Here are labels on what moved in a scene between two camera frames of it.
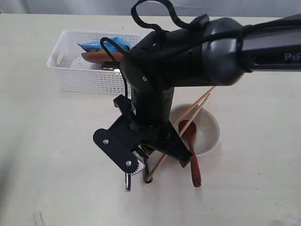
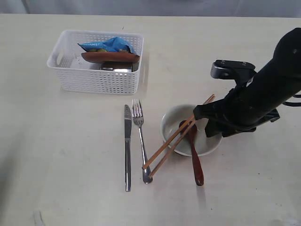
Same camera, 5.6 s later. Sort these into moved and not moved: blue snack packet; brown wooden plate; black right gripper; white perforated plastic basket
Moved: black right gripper
Not moved: blue snack packet; brown wooden plate; white perforated plastic basket
